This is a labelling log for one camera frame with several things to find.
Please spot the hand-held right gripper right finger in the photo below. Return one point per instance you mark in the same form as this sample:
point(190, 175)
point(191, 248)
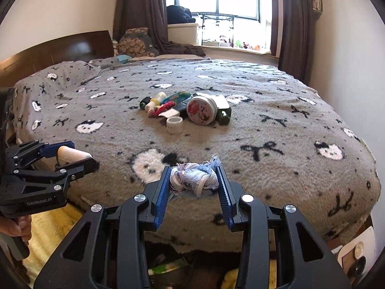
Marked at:
point(224, 195)

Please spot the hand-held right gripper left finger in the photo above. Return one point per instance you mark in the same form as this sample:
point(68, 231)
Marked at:
point(161, 195)

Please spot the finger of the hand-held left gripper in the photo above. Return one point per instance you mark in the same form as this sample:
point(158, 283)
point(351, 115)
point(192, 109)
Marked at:
point(81, 167)
point(57, 149)

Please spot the cream plastic tube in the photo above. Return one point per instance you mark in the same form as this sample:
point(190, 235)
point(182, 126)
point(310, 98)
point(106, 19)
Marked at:
point(73, 154)

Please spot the frayed white fabric scrap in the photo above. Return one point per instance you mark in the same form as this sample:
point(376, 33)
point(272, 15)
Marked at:
point(194, 177)

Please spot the small yellow bottle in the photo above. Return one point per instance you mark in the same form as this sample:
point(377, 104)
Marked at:
point(156, 99)

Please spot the teal snack packet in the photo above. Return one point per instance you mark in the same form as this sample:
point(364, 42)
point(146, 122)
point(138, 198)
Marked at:
point(179, 97)

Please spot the person's left hand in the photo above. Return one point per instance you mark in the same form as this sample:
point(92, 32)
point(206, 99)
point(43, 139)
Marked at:
point(10, 227)

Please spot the yellow fluffy rug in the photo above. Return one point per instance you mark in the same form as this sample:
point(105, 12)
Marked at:
point(45, 234)

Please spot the grey printed blanket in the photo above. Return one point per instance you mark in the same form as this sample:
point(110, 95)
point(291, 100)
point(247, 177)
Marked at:
point(270, 156)

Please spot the small white cup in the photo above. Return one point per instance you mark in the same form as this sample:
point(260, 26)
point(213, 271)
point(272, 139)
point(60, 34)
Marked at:
point(174, 125)

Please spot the green packet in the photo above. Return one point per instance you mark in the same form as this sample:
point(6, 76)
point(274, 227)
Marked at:
point(168, 267)

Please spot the dark green glass bottle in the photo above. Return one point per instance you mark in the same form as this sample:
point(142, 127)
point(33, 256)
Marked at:
point(225, 116)

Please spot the flat white packet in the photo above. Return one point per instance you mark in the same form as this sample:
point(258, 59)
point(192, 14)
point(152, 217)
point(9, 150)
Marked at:
point(171, 113)

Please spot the red patterned packet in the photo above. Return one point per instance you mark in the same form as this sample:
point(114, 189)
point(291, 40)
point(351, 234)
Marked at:
point(165, 108)

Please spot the round printed metal tin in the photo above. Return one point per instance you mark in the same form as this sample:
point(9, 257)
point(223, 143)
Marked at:
point(201, 110)

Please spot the small dark green bottle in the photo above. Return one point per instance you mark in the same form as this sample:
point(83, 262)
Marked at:
point(145, 102)

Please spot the white cardboard box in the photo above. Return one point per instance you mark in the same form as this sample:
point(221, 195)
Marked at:
point(221, 101)

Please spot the dark wooden headboard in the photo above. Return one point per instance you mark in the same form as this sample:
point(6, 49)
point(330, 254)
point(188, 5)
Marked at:
point(60, 48)

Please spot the brown patterned cushion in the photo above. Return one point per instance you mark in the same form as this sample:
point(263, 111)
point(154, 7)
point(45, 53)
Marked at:
point(135, 43)

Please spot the white square device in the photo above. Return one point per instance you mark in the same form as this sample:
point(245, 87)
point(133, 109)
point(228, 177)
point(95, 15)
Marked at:
point(346, 256)

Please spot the dark toy figure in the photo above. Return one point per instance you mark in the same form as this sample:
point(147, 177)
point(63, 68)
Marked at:
point(247, 45)

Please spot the orange toy figure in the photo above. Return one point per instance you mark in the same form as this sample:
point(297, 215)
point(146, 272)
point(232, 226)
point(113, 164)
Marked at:
point(257, 47)

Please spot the green toy figure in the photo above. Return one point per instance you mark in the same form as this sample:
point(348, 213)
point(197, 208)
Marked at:
point(238, 44)

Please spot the small plush toy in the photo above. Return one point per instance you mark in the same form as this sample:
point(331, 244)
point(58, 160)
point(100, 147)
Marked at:
point(223, 38)

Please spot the brown curtain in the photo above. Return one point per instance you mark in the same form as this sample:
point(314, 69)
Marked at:
point(141, 12)
point(294, 21)

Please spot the white storage box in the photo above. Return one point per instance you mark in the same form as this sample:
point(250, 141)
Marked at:
point(183, 34)

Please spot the dark clothes pile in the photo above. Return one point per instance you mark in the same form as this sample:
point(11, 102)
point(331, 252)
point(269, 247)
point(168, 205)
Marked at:
point(180, 15)

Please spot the small wall shelf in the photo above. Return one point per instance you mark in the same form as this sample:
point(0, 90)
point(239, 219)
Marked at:
point(317, 5)

